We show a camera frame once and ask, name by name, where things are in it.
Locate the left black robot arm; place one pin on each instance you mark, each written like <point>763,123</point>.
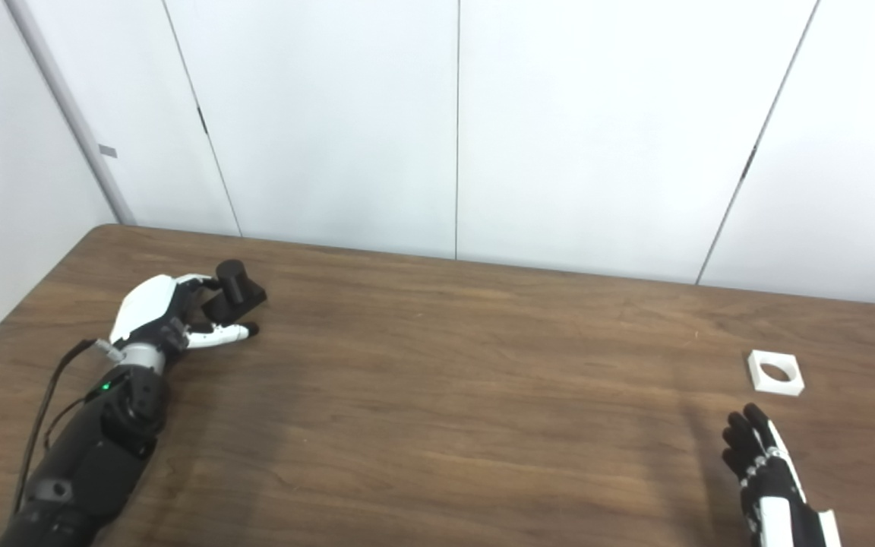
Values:
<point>96,448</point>

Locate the gray wall corner post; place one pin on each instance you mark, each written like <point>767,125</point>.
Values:
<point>73,121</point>

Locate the white square piece with hole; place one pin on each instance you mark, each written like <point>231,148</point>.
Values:
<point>787,386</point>

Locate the small gray wall label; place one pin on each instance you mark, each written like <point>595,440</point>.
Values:
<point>108,150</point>

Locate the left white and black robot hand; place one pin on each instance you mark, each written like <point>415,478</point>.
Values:
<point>145,304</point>

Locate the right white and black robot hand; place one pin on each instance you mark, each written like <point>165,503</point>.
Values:
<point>775,494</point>

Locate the black peg with square base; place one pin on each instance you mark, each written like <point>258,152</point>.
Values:
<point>236,296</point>

